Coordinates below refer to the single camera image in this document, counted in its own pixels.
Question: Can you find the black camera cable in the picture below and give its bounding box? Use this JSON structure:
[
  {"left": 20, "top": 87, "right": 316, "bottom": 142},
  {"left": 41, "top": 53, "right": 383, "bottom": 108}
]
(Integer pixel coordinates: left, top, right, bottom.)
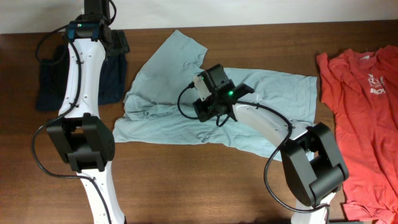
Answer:
[
  {"left": 177, "top": 82, "right": 330, "bottom": 224},
  {"left": 30, "top": 0, "right": 117, "bottom": 224}
]

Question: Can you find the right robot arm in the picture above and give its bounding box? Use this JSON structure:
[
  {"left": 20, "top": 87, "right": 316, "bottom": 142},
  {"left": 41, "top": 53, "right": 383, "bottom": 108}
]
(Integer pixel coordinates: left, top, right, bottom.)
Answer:
[{"left": 189, "top": 64, "right": 349, "bottom": 223}]

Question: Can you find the right black camera cable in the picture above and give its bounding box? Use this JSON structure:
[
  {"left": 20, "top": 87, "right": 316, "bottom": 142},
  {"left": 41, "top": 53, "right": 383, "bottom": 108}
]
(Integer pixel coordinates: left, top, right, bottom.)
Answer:
[{"left": 177, "top": 82, "right": 330, "bottom": 224}]

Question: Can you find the red t-shirt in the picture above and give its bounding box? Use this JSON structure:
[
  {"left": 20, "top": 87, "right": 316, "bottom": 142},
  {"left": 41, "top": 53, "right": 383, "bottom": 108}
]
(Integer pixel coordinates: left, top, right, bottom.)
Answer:
[{"left": 316, "top": 45, "right": 397, "bottom": 223}]

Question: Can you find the light blue t-shirt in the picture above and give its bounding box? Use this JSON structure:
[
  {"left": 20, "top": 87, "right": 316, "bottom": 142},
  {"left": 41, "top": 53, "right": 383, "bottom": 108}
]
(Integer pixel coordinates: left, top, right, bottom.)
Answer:
[{"left": 113, "top": 30, "right": 317, "bottom": 157}]

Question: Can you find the left black camera cable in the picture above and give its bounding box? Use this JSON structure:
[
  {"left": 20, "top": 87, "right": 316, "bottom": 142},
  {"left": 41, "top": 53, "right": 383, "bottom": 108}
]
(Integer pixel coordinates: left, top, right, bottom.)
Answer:
[{"left": 30, "top": 0, "right": 117, "bottom": 224}]

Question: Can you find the folded dark navy garment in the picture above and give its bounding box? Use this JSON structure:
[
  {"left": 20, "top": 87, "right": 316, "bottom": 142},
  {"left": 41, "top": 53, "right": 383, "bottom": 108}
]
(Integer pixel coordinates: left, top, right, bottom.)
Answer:
[{"left": 35, "top": 54, "right": 127, "bottom": 111}]

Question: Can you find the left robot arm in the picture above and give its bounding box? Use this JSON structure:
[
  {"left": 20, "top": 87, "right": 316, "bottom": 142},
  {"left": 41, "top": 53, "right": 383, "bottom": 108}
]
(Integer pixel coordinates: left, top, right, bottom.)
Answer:
[{"left": 44, "top": 1, "right": 127, "bottom": 223}]

